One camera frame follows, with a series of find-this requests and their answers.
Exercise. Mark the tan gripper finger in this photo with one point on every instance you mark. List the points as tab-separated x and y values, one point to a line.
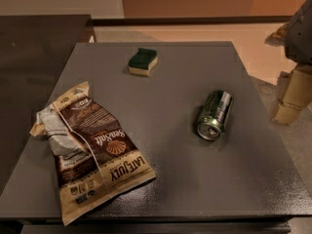
277	38
294	94

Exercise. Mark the dark side cabinet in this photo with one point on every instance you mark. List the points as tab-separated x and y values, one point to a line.
33	53

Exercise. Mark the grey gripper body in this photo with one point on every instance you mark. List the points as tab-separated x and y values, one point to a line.
299	38

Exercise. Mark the green and yellow sponge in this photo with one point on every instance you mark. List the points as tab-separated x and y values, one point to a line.
143	62

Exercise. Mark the brown chip bag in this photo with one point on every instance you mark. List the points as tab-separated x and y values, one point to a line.
95	159

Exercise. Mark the green soda can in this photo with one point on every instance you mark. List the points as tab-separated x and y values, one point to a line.
214	115

